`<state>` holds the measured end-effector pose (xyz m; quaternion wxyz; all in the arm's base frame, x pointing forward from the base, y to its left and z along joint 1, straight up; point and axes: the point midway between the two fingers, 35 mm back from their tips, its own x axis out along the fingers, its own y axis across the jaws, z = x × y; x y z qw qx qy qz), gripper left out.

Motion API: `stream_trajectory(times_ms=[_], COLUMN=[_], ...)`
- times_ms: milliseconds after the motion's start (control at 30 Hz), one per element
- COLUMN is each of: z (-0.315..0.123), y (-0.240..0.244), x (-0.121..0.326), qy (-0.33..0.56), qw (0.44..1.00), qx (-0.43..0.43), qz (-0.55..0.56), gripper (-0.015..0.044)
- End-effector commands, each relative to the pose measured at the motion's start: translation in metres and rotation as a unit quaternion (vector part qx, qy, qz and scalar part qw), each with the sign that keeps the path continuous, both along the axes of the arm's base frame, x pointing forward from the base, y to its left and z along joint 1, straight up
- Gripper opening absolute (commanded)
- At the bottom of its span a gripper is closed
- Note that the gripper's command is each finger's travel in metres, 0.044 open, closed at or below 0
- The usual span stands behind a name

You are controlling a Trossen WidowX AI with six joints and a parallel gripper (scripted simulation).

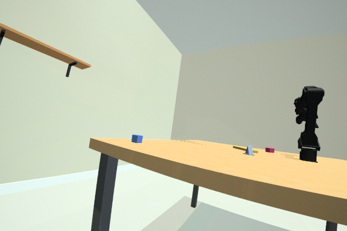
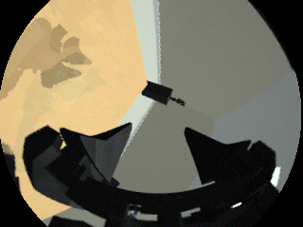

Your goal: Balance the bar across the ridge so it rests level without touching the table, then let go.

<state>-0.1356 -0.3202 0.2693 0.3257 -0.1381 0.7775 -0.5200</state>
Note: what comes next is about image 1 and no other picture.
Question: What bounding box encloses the pink rectangular bar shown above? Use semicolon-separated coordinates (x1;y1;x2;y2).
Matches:
265;148;274;153

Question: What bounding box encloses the blue cube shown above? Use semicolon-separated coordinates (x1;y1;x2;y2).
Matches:
131;135;143;143

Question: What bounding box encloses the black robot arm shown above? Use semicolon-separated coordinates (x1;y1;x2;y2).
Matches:
294;86;324;163

